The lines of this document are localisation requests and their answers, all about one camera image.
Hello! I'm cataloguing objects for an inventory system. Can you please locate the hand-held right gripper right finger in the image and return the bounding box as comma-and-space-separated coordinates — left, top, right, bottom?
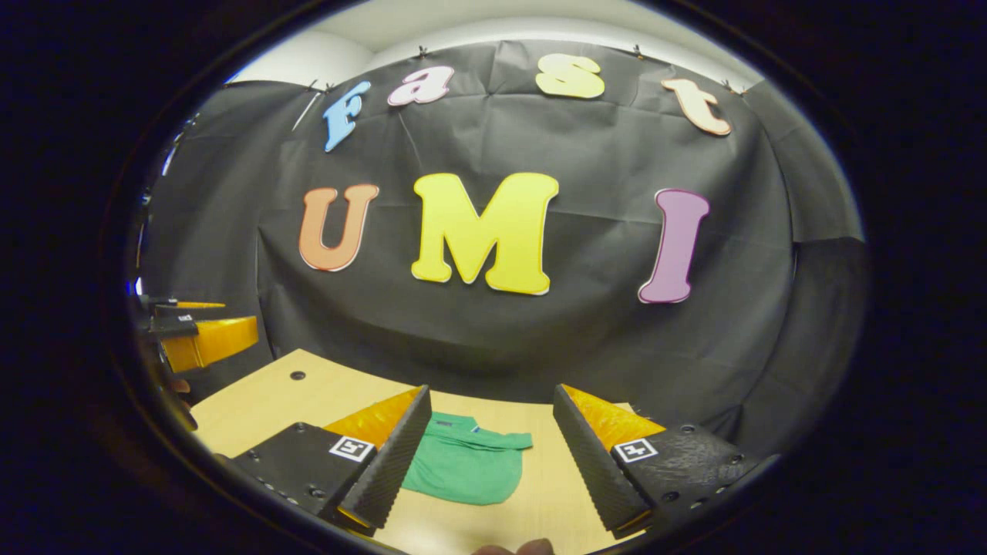
552, 384, 780, 540

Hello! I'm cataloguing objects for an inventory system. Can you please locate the green T-shirt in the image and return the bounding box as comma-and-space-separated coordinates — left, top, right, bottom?
401, 412, 534, 506

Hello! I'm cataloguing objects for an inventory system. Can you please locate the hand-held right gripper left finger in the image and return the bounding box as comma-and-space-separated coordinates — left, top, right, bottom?
230, 385, 433, 538

